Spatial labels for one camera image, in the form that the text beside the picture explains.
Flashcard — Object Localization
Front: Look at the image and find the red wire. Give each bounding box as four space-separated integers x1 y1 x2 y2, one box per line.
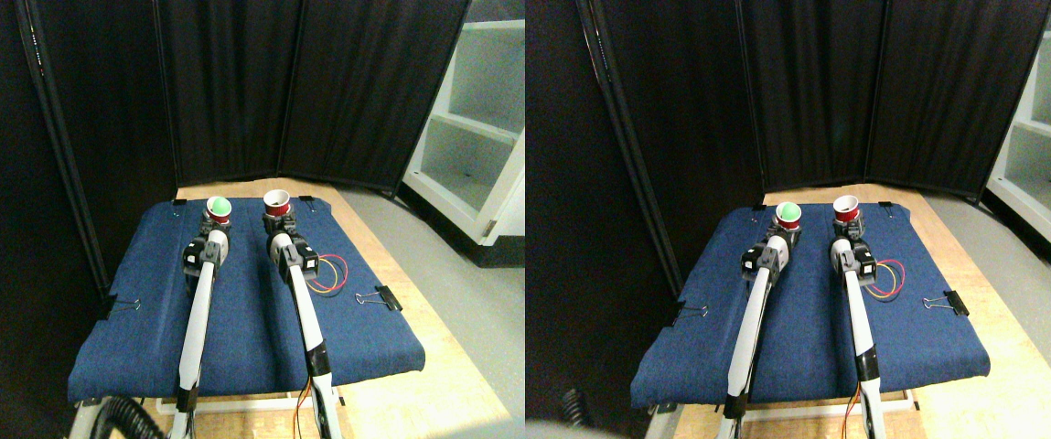
868 259 906 304
307 253 350 296

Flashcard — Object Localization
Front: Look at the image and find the black ribbed hose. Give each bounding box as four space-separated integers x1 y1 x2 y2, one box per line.
86 394 161 439
562 389 586 428

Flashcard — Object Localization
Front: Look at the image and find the dark blue cloth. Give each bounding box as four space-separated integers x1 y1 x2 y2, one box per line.
69 197 424 404
631 204 991 410

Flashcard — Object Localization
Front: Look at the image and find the black curtain stand pole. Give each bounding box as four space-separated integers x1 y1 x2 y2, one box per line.
583 0 683 299
20 0 114 294

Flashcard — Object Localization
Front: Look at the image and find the yellow wire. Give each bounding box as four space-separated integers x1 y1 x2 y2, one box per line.
308 259 343 290
869 264 900 297

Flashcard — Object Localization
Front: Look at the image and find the white table frame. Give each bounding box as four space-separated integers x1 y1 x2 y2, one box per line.
68 391 336 439
647 393 919 439

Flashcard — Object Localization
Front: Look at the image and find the orange wire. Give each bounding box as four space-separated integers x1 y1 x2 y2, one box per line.
295 378 316 433
844 382 863 433

